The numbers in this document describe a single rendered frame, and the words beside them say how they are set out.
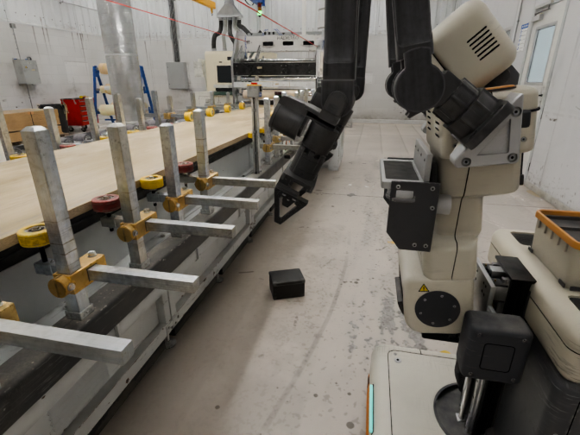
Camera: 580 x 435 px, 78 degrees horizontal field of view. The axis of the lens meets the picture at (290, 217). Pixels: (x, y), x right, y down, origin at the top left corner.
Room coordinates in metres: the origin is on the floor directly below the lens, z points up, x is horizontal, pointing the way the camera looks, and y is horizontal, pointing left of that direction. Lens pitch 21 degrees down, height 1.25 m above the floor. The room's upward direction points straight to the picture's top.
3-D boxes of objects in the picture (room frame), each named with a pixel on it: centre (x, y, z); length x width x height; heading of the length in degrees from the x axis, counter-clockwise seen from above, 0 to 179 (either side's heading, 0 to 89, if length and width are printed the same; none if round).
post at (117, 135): (0.99, 0.47, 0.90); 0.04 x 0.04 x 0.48; 78
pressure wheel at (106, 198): (1.06, 0.57, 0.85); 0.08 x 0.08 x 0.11
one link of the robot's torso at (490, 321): (0.77, -0.41, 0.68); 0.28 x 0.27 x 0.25; 168
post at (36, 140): (0.75, 0.52, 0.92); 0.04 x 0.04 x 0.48; 78
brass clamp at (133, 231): (1.01, 0.47, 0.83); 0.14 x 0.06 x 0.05; 168
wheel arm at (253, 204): (1.26, 0.32, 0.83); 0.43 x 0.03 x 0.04; 78
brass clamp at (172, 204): (1.26, 0.41, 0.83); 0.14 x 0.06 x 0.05; 168
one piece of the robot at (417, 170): (0.86, -0.30, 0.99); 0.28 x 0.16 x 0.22; 168
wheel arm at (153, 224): (1.01, 0.38, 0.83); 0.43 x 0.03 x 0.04; 78
